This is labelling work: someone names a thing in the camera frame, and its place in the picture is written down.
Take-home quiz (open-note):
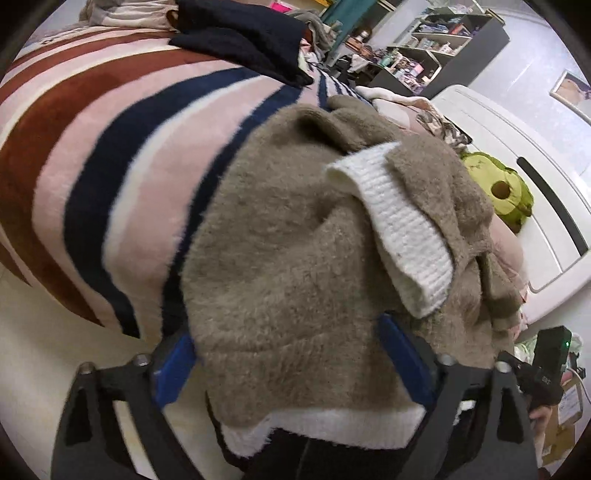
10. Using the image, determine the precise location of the floral patterned cloth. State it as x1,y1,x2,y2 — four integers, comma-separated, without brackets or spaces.
416,99,472,153

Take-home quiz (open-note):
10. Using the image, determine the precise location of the cream cloth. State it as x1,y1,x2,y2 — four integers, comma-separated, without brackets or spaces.
78,0,182,31

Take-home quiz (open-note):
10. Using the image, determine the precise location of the grey cloth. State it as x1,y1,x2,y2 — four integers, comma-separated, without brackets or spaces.
300,9,334,52

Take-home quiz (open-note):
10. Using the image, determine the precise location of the navy knit garment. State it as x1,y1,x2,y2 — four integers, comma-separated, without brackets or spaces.
168,0,315,88

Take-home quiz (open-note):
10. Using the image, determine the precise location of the cardboard box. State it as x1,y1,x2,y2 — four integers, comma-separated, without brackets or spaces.
540,369,588,467

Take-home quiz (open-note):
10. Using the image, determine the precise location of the taupe fuzzy sweater white trim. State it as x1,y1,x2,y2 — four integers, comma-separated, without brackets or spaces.
180,95,525,450

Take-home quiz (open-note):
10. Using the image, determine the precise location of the blue white striped cloth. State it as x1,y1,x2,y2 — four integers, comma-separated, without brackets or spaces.
316,62,366,110

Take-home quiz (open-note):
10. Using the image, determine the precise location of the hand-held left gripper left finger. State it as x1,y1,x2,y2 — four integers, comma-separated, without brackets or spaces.
50,331,201,480

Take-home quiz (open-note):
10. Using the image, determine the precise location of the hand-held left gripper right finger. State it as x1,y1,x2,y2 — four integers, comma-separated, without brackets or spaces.
376,316,539,480

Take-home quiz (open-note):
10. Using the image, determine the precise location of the framed wall picture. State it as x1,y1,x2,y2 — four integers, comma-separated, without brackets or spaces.
549,69,591,114

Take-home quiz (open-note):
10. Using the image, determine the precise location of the green plush toy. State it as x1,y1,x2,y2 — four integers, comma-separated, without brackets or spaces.
459,151,535,234

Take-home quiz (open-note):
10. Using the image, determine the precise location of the dark shelf unit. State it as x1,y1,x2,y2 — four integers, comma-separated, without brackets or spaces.
369,11,511,100

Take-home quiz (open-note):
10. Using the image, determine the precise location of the person's right hand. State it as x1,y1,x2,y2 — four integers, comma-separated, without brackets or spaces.
529,404,555,435

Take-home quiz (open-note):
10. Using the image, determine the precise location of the white bed headboard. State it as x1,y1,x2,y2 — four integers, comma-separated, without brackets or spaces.
431,85,591,324

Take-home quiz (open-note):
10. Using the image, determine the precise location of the striped fleece blanket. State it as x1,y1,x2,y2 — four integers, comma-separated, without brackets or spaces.
0,25,319,340

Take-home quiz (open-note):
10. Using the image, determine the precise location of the black cloth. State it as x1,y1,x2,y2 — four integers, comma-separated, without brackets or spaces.
205,392,416,480

